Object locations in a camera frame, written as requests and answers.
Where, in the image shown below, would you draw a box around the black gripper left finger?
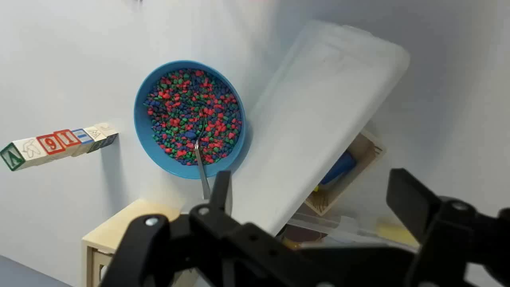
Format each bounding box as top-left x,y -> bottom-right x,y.
99,169 -> 300,287

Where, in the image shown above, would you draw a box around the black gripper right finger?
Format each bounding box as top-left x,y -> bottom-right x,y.
386,168 -> 510,287

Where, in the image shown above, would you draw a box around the white plastic lid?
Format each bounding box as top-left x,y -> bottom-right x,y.
230,20 -> 412,238

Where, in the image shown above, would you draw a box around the blue bowl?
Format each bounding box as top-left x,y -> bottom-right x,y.
133,59 -> 249,182

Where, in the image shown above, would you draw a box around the yellow wedge block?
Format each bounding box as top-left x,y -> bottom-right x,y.
375,220 -> 421,249

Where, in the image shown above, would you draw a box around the metal spoon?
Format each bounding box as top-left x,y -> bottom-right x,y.
192,139 -> 214,201

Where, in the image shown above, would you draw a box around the wooden shape sorter box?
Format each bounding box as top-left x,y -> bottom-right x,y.
80,198 -> 185,287

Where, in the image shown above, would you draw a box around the transparent plastic container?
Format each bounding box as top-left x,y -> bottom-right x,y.
276,205 -> 428,254

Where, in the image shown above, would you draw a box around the open wooden box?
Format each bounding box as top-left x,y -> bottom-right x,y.
305,130 -> 386,217

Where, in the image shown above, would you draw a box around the blue wooden piece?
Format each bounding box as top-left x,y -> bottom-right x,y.
318,150 -> 359,189

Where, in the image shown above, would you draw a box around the colourful beads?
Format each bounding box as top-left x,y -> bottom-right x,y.
146,69 -> 244,166

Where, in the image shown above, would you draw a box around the wooden alphabet block tower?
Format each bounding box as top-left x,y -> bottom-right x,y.
0,122 -> 120,173

